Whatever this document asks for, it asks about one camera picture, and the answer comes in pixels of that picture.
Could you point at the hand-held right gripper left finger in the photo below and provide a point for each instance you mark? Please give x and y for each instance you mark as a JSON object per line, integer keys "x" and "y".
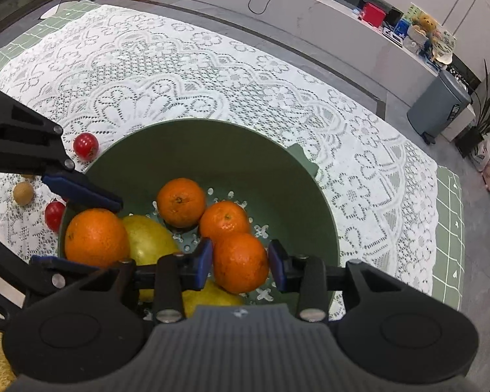
{"x": 203, "y": 261}

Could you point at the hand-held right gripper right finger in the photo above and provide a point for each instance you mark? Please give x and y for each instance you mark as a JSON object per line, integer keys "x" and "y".
{"x": 277, "y": 265}

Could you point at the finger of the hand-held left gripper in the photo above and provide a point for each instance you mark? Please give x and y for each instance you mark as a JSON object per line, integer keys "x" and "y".
{"x": 81, "y": 192}
{"x": 61, "y": 262}

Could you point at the red tomato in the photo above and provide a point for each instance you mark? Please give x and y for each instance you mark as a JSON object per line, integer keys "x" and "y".
{"x": 85, "y": 145}
{"x": 54, "y": 215}

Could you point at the orange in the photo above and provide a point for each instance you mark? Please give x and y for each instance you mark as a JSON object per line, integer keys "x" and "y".
{"x": 181, "y": 203}
{"x": 240, "y": 263}
{"x": 96, "y": 239}
{"x": 224, "y": 220}

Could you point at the yellow green pear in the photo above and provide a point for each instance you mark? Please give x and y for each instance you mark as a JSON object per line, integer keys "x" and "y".
{"x": 206, "y": 300}

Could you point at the green red mango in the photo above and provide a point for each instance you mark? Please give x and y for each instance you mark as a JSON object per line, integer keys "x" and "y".
{"x": 151, "y": 245}

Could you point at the small brown fruit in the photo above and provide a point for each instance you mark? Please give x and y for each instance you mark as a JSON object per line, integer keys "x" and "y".
{"x": 23, "y": 192}

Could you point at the green colander bowl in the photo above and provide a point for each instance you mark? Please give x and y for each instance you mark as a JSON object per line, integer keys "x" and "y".
{"x": 212, "y": 151}

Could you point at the white lace tablecloth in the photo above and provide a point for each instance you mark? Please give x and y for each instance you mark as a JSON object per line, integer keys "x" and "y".
{"x": 188, "y": 69}

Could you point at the green checked tablecloth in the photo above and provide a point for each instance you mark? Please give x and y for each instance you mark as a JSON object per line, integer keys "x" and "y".
{"x": 449, "y": 232}

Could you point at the grey trash bin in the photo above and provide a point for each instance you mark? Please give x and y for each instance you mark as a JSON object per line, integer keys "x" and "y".
{"x": 437, "y": 106}

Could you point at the tall-leaf potted plant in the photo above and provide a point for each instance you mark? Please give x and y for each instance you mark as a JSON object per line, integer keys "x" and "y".
{"x": 469, "y": 141}

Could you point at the white marble television console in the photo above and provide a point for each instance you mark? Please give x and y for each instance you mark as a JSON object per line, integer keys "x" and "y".
{"x": 330, "y": 41}

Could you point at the white plastic bag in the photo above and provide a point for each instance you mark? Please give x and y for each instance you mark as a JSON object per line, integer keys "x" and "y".
{"x": 482, "y": 153}

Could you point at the red box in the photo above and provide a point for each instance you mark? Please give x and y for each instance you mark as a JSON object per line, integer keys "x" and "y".
{"x": 371, "y": 14}

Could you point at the floral printed board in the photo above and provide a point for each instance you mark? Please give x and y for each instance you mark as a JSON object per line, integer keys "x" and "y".
{"x": 443, "y": 39}

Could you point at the brown teddy bear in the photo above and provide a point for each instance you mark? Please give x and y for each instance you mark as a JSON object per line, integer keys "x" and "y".
{"x": 426, "y": 23}

